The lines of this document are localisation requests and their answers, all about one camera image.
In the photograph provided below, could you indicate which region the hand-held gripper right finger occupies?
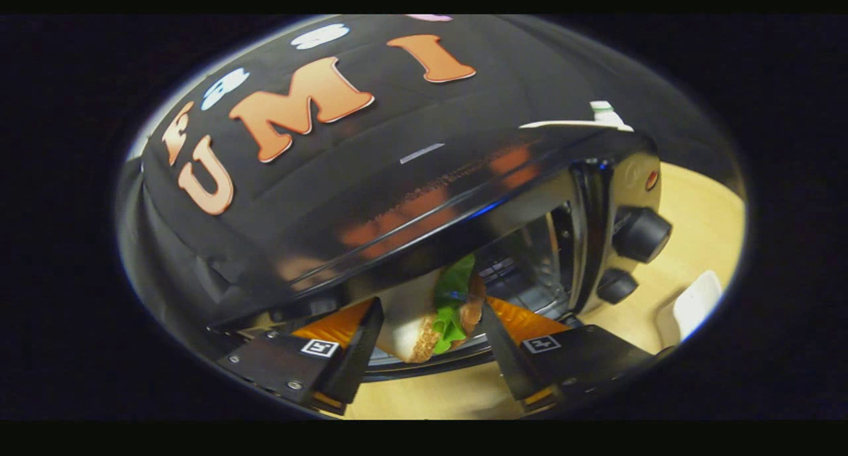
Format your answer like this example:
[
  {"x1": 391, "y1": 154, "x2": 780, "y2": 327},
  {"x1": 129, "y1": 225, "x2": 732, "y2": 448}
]
[{"x1": 480, "y1": 296, "x2": 663, "y2": 414}]

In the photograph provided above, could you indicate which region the black toaster oven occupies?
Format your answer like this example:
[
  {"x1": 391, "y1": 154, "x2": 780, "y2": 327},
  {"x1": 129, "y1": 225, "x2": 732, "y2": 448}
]
[{"x1": 205, "y1": 126, "x2": 674, "y2": 382}]

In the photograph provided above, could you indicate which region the white plate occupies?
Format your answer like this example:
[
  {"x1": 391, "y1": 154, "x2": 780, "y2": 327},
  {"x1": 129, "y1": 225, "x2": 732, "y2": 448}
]
[{"x1": 655, "y1": 270, "x2": 723, "y2": 343}]

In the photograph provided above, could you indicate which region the white bottle with green label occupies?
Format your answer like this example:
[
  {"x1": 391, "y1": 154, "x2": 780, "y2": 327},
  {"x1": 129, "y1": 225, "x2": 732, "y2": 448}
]
[{"x1": 590, "y1": 101, "x2": 627, "y2": 129}]

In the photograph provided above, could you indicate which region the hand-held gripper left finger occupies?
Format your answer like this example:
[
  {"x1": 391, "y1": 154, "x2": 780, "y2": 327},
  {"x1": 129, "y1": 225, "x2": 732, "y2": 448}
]
[{"x1": 215, "y1": 297, "x2": 385, "y2": 417}]

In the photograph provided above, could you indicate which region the white slot toaster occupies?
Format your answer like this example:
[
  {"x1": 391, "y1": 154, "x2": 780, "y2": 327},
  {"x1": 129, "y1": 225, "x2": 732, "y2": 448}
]
[{"x1": 519, "y1": 119, "x2": 635, "y2": 133}]

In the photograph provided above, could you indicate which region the lettuce sandwich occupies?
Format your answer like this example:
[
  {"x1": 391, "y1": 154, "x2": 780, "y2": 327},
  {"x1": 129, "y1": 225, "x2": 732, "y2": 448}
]
[{"x1": 374, "y1": 254, "x2": 488, "y2": 364}]

